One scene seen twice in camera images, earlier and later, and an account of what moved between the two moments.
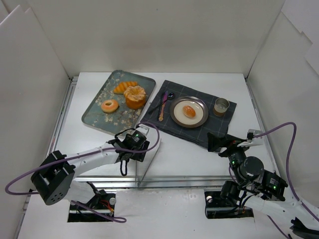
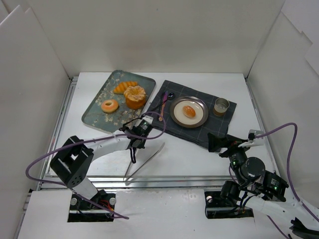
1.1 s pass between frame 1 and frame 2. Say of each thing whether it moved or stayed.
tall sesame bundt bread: stayed
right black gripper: stayed
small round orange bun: stayed
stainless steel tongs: moved
